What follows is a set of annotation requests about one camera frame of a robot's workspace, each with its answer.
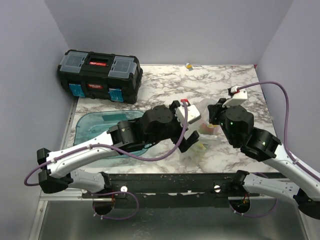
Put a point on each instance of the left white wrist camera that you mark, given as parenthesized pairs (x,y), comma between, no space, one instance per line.
(193,114)

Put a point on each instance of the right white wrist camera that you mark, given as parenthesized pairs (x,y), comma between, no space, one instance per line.
(237,97)

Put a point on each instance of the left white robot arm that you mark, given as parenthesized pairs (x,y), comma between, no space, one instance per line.
(62,169)

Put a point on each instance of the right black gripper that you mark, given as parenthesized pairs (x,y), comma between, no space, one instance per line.
(214,110)

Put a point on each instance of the teal transparent plastic tray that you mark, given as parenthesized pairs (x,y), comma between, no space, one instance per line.
(93,124)

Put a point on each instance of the red fake fruit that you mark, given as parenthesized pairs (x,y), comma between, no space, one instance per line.
(207,129)

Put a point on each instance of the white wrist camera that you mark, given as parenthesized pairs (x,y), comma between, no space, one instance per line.
(193,114)
(237,97)

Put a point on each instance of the black metal base rail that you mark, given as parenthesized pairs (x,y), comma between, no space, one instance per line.
(173,190)

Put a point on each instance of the translucent white plastic bag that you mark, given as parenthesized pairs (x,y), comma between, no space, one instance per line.
(205,142)

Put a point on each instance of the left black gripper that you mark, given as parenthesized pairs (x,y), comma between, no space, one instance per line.
(185,143)

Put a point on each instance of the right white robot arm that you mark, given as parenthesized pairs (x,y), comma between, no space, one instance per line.
(238,127)

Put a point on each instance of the black plastic toolbox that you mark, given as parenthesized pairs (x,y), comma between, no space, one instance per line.
(88,74)

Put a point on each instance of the small yellow blue object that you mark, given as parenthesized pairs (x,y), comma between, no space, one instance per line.
(189,67)

